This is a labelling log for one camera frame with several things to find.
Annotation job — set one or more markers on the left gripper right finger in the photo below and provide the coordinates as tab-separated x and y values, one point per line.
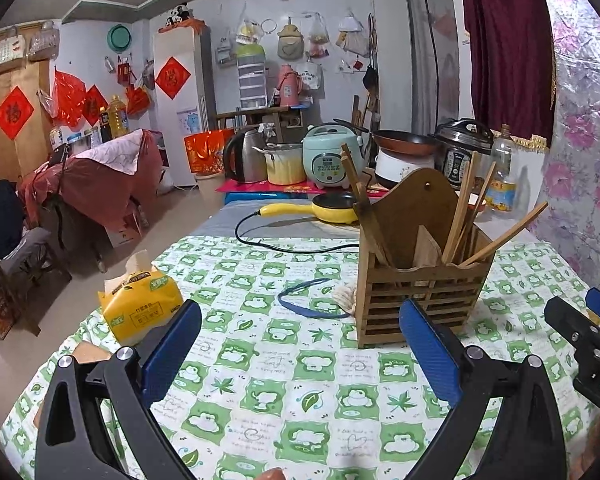
526	440

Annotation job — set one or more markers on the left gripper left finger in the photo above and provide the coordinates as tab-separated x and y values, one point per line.
72	437

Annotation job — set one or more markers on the wooden chopstick three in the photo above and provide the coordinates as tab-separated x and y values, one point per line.
461	208

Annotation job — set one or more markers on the wooden chopstick four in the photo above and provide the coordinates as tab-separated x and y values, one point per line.
472	214

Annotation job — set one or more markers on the wooden chopstick one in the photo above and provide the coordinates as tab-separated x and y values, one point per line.
379	249

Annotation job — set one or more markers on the wooden chopstick two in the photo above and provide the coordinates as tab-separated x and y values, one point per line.
362	206

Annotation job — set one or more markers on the person right hand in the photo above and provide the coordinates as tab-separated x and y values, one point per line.
272	474

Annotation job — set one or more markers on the brown leather wallet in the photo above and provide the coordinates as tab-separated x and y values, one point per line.
85	352

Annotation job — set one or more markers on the yellow tissue pack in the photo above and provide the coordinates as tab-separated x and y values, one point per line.
140	299

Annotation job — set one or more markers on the plastic oil bottle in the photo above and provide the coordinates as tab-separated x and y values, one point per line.
501	192

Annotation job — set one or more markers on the wooden utensil holder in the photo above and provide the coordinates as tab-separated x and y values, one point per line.
402	258

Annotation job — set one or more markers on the blue hair band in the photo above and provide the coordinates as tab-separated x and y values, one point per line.
316	307

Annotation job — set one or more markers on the black silver pressure cooker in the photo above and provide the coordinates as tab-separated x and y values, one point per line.
457	140

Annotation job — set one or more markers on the red covered furniture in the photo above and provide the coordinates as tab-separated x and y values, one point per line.
105	183

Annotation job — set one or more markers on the dark red curtain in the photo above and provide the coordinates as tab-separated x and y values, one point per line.
512	65

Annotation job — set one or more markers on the brown frying pan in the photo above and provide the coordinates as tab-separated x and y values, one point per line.
397	141

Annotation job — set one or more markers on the red gift bag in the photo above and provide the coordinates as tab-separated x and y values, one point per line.
204	151

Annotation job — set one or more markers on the steel electric kettle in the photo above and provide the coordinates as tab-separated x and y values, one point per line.
242	157

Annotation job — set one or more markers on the yellow white pot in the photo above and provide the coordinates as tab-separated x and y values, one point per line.
284	163

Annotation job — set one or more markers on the mint green rice cooker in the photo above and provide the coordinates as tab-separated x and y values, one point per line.
321	154

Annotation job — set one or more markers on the white refrigerator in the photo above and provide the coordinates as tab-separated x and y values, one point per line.
185	100

